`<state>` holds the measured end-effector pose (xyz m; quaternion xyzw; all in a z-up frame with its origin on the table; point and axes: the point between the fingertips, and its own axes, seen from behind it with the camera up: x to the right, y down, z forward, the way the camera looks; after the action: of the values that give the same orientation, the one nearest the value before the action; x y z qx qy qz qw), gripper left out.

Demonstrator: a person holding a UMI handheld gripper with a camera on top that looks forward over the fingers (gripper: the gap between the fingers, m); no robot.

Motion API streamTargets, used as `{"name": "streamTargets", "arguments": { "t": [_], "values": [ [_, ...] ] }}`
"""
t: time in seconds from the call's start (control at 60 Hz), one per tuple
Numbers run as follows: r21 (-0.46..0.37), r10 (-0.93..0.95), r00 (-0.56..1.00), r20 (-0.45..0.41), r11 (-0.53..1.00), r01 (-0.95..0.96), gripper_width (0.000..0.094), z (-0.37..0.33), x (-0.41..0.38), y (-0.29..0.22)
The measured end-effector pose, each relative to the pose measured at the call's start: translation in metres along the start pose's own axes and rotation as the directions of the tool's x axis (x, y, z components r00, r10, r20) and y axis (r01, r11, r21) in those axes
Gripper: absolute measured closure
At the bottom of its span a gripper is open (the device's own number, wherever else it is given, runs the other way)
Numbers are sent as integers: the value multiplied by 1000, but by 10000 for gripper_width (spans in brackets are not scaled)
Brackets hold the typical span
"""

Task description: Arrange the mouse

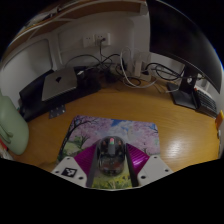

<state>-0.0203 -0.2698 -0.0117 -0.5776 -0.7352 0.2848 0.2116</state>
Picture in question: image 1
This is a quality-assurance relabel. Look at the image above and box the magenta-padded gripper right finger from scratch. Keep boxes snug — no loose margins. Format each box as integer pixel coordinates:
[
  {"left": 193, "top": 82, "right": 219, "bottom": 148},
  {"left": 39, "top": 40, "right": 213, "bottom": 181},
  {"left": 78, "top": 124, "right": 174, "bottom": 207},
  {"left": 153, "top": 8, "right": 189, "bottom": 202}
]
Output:
[{"left": 123, "top": 143, "right": 174, "bottom": 188}]

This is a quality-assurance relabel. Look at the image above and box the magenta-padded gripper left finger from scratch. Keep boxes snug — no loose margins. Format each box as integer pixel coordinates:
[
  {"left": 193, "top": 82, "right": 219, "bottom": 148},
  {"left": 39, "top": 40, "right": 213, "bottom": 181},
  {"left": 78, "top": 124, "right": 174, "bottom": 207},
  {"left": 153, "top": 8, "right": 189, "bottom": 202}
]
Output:
[{"left": 50, "top": 143, "right": 101, "bottom": 188}]

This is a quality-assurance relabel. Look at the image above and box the transparent computer mouse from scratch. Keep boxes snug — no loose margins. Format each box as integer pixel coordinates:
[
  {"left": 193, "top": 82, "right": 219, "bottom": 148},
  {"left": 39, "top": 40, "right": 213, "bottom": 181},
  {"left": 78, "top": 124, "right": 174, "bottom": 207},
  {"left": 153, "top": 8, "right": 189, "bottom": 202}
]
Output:
[{"left": 96, "top": 135, "right": 127, "bottom": 177}]

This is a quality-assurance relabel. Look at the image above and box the cherry blossom print mouse pad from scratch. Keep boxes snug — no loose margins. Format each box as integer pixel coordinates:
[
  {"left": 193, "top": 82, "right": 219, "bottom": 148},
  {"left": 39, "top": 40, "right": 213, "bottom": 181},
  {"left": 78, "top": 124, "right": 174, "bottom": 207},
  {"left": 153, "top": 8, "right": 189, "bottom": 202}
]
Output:
[{"left": 56, "top": 114, "right": 161, "bottom": 191}]

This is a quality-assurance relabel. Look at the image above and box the small grey flat piece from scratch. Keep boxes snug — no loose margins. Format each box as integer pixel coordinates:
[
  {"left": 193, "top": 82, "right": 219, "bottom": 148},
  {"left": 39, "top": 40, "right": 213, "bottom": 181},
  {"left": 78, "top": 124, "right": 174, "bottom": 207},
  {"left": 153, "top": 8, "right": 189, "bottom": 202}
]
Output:
[{"left": 49, "top": 104, "right": 67, "bottom": 120}]

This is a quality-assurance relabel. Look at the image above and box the silver mini computer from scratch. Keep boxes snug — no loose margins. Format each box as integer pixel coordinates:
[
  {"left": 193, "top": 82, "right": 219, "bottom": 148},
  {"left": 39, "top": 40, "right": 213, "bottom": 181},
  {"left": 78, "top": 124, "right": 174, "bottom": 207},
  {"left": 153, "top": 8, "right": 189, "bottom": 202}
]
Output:
[{"left": 40, "top": 66, "right": 81, "bottom": 103}]

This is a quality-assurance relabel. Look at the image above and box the black keyboard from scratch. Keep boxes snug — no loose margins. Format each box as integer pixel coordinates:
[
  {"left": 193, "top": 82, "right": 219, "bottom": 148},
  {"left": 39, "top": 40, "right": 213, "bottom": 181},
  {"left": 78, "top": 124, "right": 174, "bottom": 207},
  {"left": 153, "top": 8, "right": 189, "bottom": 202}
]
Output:
[{"left": 194, "top": 88, "right": 219, "bottom": 119}]

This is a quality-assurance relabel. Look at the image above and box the white power strip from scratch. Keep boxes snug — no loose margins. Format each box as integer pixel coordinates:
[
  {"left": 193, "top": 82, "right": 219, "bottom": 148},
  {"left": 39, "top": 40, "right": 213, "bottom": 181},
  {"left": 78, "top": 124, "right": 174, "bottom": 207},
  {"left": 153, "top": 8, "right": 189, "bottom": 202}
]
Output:
[{"left": 124, "top": 59, "right": 153, "bottom": 83}]

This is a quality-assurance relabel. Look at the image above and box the black computer monitor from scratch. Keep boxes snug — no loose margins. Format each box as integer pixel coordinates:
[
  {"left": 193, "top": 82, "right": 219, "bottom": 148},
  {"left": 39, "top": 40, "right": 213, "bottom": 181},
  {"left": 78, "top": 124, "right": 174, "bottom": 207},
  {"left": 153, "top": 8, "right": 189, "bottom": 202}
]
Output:
[{"left": 146, "top": 0, "right": 223, "bottom": 111}]

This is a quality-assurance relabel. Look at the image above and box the wooden shelf unit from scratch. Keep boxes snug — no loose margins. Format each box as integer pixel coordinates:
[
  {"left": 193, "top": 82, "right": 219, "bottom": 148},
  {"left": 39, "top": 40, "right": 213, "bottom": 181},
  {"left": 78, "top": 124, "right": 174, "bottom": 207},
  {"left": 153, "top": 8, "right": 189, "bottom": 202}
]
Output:
[{"left": 9, "top": 0, "right": 148, "bottom": 51}]

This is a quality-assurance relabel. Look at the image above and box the white cable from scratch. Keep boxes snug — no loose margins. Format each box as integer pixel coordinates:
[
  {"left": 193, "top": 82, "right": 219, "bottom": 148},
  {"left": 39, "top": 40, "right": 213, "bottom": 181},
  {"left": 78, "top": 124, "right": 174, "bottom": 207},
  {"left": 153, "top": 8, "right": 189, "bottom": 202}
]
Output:
[{"left": 119, "top": 46, "right": 162, "bottom": 90}]

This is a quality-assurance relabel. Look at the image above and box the black cable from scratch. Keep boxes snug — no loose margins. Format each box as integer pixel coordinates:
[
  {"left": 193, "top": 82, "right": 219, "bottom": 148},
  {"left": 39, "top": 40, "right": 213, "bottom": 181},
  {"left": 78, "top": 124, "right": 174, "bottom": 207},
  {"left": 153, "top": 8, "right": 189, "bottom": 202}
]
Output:
[{"left": 64, "top": 39, "right": 188, "bottom": 88}]

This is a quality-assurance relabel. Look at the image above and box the white wall outlet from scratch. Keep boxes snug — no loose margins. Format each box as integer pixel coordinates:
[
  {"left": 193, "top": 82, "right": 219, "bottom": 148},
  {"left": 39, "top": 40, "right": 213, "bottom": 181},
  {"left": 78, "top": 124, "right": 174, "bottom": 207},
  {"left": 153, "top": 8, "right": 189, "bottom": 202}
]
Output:
[{"left": 82, "top": 32, "right": 112, "bottom": 48}]

